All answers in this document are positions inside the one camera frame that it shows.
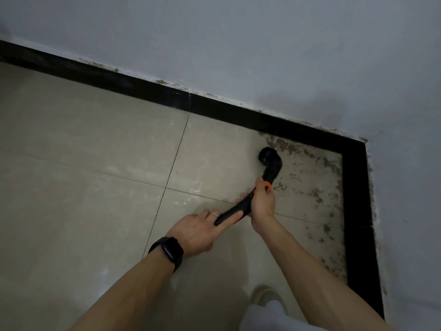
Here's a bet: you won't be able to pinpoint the person's left forearm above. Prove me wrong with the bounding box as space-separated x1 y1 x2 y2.
68 253 175 331

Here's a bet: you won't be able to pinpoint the white shoe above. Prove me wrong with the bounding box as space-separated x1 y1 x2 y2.
249 284 289 316

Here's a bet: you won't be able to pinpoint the person's right hand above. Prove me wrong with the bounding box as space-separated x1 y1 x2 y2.
237 177 277 237

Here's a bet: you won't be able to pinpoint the black baseboard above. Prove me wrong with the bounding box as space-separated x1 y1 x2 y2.
0 40 385 320

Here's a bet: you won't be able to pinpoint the black smartwatch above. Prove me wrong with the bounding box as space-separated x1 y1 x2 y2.
147 236 185 274

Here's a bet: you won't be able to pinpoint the person's right forearm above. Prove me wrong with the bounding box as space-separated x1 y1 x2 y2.
258 217 396 331

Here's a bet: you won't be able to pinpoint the person's left hand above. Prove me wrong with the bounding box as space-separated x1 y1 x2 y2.
165 208 243 260

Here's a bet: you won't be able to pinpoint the black vacuum hose with nozzle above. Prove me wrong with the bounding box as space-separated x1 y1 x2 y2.
213 146 284 227

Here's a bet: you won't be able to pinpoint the light grey trousers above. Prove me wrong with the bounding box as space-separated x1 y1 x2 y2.
238 299 330 331

